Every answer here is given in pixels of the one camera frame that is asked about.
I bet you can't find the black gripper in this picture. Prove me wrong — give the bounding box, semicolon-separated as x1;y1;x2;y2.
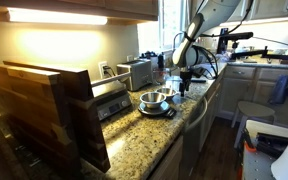
179;67;192;97

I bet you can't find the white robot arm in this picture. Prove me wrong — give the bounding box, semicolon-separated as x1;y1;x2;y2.
172;0;241;96

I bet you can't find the silver bowl with yellow contents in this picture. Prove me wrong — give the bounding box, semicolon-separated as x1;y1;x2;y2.
157;87;177;100

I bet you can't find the empty silver bowl on scale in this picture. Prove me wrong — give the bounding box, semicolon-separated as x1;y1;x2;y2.
140;92;166;108

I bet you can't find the black kitchen scale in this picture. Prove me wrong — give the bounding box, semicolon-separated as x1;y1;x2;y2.
138;102;177;118

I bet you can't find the stainless steel toaster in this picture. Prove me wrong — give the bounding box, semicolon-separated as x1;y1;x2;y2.
117;60;152;91

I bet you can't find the white round stool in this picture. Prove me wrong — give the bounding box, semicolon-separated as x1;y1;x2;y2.
231;101;277;147

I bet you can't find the blue hanging towel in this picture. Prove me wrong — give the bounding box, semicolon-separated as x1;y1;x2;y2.
268;75;288;105

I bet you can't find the dark wooden cutting board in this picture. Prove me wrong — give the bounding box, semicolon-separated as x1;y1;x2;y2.
4;61;110;173

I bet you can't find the light wooden cutting board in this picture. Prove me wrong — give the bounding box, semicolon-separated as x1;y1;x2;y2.
0;65;81;180

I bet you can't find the under-cabinet light strip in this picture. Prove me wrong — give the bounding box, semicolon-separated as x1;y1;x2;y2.
7;7;108;25

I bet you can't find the stainless dishwasher handle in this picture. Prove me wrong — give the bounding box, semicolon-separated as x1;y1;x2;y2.
184;98;208;133

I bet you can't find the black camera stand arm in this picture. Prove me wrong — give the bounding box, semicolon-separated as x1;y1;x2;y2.
216;27;288;64

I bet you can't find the white wall outlet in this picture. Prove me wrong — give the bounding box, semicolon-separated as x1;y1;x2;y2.
98;61;108;79

